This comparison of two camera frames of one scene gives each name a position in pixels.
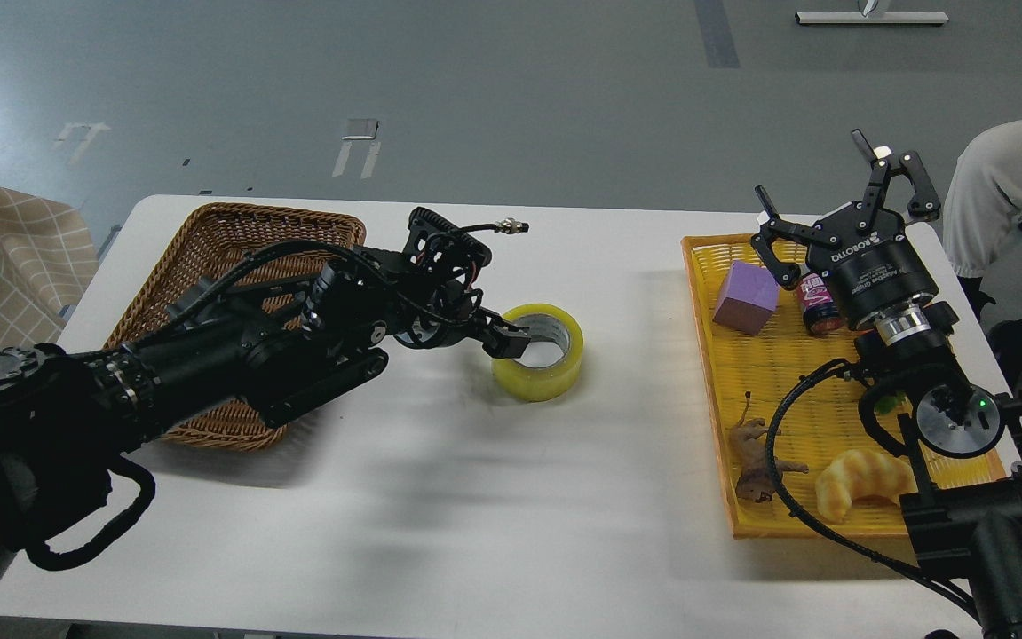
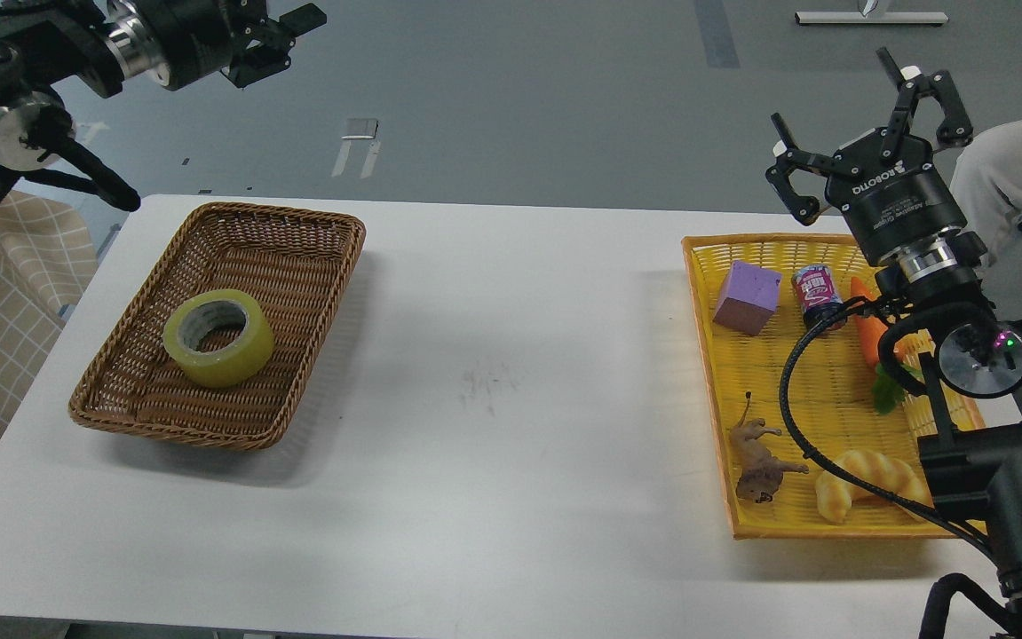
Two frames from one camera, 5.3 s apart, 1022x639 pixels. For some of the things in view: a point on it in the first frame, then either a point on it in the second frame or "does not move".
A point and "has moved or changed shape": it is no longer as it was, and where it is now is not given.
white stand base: (873, 18) does not move
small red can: (820, 311) does not move
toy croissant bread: (855, 473) does not move
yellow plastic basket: (805, 445) does not move
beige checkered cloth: (12, 269) does not move
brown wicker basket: (209, 242) does not move
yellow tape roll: (545, 323) has moved or changed shape
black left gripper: (437, 306) -> (197, 39)
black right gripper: (870, 272) -> (899, 195)
